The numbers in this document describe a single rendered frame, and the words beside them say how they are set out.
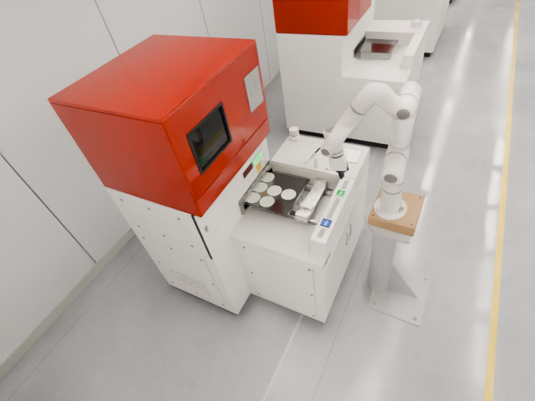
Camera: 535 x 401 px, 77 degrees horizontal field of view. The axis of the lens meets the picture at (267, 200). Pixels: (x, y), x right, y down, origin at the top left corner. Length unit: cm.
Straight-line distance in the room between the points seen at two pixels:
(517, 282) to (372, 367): 130
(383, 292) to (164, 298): 180
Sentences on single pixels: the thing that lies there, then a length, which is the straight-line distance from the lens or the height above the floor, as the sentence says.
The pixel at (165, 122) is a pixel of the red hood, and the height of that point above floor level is 180.
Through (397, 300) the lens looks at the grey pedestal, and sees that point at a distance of 285.
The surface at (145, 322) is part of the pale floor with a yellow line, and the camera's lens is 309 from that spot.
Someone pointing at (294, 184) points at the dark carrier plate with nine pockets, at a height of 90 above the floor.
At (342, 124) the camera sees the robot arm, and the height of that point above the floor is 150.
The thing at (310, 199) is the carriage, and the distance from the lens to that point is 225.
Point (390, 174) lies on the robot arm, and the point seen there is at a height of 128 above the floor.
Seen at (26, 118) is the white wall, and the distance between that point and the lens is 290.
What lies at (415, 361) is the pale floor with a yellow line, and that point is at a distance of 270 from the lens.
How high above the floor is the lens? 249
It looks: 45 degrees down
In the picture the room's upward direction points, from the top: 11 degrees counter-clockwise
